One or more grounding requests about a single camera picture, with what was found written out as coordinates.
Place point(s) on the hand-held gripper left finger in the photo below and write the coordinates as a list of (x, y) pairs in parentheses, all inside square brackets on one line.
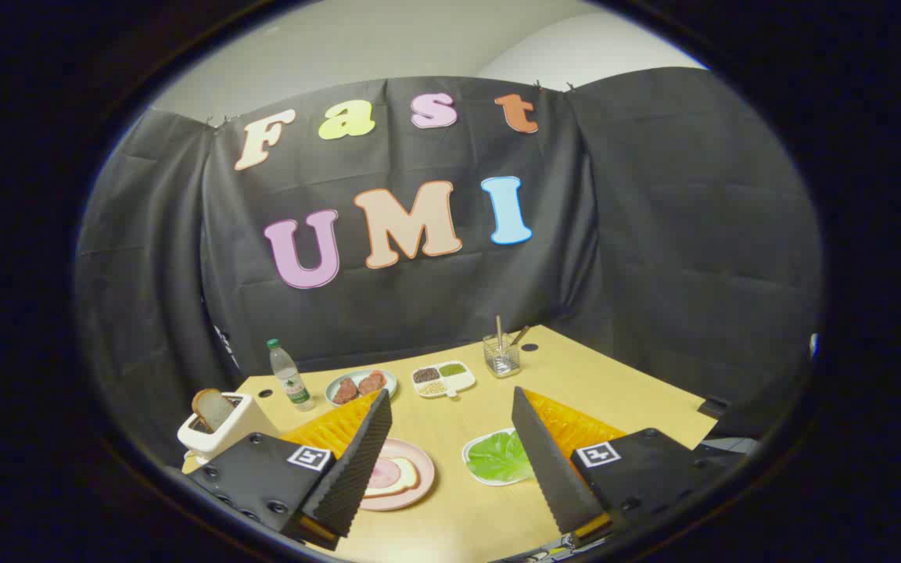
[(357, 461)]

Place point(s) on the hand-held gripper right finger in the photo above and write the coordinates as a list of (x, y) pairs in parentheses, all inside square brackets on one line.
[(548, 469)]

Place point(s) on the green lettuce leaf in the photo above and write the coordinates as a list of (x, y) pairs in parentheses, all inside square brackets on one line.
[(497, 457)]

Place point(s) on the toasted bread slice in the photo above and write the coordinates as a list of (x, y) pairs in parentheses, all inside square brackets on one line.
[(212, 408)]

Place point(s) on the pink ham slice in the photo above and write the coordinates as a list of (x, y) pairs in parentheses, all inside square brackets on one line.
[(384, 473)]

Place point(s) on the white bread slice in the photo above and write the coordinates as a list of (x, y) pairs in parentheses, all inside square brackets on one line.
[(406, 477)]

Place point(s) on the pink round plate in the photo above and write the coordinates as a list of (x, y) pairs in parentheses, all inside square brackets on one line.
[(423, 469)]

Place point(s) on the brown meat piece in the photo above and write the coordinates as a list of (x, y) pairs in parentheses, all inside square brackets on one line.
[(345, 390), (372, 382)]

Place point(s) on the white square plate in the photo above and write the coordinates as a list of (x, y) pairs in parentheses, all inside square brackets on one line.
[(469, 461)]

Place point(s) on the light blue round plate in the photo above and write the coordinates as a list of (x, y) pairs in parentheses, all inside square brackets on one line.
[(390, 381)]

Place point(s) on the clear plastic water bottle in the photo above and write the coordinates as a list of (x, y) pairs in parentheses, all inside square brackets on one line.
[(288, 379)]

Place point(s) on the clear glass cup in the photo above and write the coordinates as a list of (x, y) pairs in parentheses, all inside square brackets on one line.
[(502, 361)]

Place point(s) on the white toaster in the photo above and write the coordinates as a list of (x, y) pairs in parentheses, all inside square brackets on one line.
[(239, 426)]

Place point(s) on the white divided seasoning tray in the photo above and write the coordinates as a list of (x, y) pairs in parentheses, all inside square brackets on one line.
[(462, 381)]

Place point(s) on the wooden stick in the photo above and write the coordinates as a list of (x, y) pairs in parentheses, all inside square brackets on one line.
[(498, 328)]

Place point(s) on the black chair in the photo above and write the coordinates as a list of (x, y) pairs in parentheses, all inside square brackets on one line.
[(712, 407)]

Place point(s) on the black backdrop cloth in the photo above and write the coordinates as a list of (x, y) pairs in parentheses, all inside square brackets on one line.
[(654, 234)]

